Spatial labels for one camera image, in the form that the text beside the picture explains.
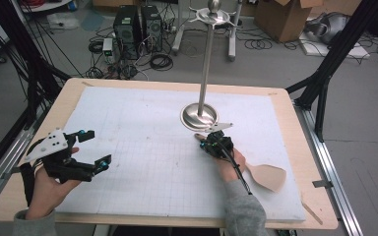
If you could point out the white grid mat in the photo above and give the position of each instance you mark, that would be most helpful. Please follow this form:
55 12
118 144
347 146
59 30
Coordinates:
151 170

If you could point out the grey bag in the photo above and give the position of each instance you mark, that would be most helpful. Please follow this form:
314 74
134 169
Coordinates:
331 28

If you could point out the clear plastic bag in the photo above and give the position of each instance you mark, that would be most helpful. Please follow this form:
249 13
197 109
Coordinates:
62 20

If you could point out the white stand leg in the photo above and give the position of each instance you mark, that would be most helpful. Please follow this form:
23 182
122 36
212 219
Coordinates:
232 42
178 36

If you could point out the large black computer tower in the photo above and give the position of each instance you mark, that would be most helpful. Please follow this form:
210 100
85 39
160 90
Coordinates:
127 31

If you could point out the steel utensil hanging stand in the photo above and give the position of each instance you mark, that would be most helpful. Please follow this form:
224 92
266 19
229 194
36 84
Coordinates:
206 72

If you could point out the brown cardboard box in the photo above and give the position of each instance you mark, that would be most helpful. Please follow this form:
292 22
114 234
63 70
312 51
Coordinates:
283 19

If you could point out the person's right hand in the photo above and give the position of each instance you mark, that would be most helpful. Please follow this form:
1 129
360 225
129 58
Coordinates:
234 167

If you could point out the white flat board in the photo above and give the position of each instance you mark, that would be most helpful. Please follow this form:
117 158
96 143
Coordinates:
351 50

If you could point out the small white power supply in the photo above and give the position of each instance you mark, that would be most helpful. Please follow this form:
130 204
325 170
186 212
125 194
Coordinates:
108 49

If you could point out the round white table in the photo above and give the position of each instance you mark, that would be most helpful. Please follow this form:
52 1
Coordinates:
46 6

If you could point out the slim black computer tower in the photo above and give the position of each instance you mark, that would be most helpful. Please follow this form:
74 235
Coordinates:
151 28

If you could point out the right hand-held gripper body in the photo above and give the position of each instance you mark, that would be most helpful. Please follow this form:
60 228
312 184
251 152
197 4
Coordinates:
222 147

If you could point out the grey metal rail bracket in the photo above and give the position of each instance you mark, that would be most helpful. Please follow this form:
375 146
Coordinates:
322 184

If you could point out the person's left hand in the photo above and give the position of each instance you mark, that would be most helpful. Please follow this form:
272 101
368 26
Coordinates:
47 196

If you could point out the thin wooden strip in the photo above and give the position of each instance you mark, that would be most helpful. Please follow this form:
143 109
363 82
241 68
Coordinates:
312 213

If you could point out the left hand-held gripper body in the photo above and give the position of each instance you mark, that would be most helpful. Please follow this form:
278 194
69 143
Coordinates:
65 167

